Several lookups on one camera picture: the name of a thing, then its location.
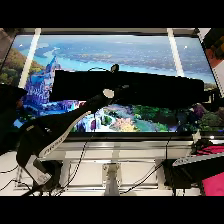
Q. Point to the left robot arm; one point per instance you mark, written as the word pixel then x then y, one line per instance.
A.
pixel 50 133

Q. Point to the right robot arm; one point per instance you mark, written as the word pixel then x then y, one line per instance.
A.
pixel 196 168

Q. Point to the heap of clothes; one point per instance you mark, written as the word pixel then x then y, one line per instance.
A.
pixel 215 41

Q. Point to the black garment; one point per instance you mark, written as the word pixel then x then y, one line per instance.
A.
pixel 8 113

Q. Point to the pink garment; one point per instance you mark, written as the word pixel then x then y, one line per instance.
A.
pixel 215 183

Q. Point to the silver frame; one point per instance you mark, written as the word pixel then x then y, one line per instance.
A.
pixel 111 180

